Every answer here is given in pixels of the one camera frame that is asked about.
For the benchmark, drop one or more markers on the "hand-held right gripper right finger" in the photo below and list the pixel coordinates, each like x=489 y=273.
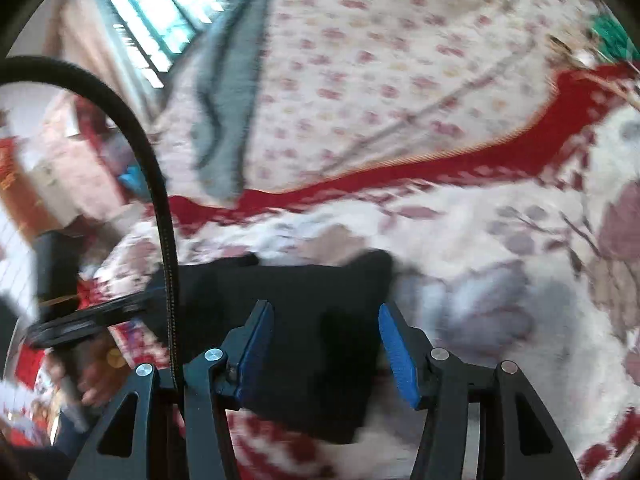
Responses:
x=397 y=355

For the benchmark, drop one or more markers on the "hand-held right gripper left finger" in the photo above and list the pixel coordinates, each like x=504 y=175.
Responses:
x=252 y=355

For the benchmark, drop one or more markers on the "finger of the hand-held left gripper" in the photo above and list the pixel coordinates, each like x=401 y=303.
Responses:
x=107 y=312

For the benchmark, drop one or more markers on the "person's left hand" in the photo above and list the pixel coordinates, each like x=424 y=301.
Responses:
x=100 y=375

